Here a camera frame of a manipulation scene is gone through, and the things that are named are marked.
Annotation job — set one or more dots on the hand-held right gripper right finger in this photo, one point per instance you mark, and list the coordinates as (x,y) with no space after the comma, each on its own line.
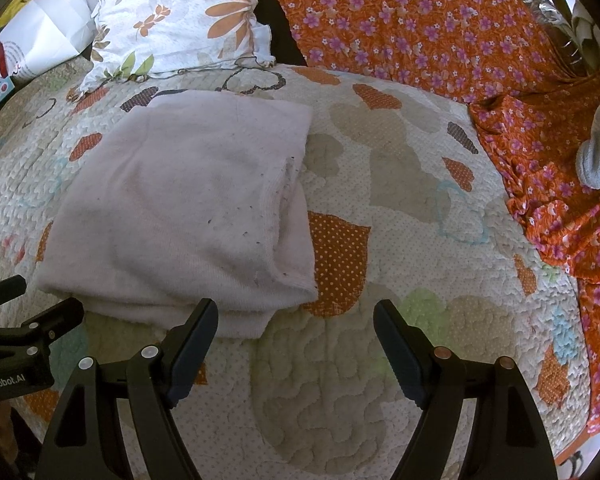
(397,350)

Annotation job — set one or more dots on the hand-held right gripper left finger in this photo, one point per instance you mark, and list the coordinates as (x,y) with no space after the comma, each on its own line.
(195,345)

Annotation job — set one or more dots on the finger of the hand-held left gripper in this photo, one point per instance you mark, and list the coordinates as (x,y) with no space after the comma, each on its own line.
(5,287)
(55,317)

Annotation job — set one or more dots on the quilted patchwork bed cover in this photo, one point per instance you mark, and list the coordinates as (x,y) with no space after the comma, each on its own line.
(380,240)

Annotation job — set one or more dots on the white plastic bag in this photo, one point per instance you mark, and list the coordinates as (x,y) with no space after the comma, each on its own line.
(35,30)

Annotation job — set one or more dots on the orange floral cloth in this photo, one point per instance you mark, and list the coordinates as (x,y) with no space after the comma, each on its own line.
(480,50)

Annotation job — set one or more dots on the white floral pillow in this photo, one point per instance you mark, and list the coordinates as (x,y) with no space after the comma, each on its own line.
(180,15)

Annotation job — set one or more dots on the silver foil wrap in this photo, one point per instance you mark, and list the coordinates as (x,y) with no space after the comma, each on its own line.
(547,7)

